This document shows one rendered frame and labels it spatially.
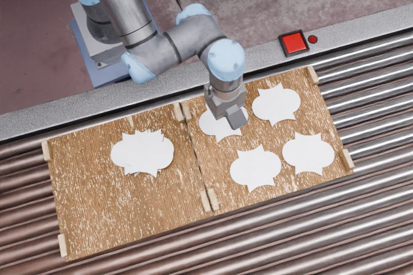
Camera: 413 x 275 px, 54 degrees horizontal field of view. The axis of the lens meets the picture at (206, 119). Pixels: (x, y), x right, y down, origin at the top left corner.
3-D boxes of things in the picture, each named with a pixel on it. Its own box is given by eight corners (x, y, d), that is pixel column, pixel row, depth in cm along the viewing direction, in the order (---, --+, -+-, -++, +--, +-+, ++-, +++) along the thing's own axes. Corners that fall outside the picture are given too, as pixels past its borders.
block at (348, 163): (338, 151, 116) (341, 149, 114) (345, 149, 116) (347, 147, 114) (346, 171, 114) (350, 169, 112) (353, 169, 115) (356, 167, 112)
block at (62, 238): (60, 235, 110) (56, 235, 108) (67, 233, 111) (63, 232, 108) (64, 258, 109) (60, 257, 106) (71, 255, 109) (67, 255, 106)
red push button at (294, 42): (281, 39, 131) (281, 37, 129) (298, 34, 131) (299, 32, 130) (287, 55, 129) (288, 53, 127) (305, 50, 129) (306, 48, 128)
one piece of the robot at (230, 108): (225, 120, 91) (224, 141, 106) (260, 101, 92) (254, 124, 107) (199, 77, 94) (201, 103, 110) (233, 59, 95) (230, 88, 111)
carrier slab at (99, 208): (45, 141, 121) (43, 140, 119) (179, 103, 124) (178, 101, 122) (67, 262, 110) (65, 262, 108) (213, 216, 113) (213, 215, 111)
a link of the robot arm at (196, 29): (158, 18, 86) (184, 58, 83) (203, -6, 88) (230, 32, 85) (162, 37, 94) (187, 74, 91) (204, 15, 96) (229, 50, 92)
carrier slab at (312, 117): (180, 103, 124) (180, 101, 122) (308, 67, 127) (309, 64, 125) (214, 216, 113) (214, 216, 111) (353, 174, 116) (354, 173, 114)
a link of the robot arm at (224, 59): (231, 27, 83) (254, 59, 81) (229, 53, 94) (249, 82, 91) (198, 45, 82) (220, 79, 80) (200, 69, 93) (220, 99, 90)
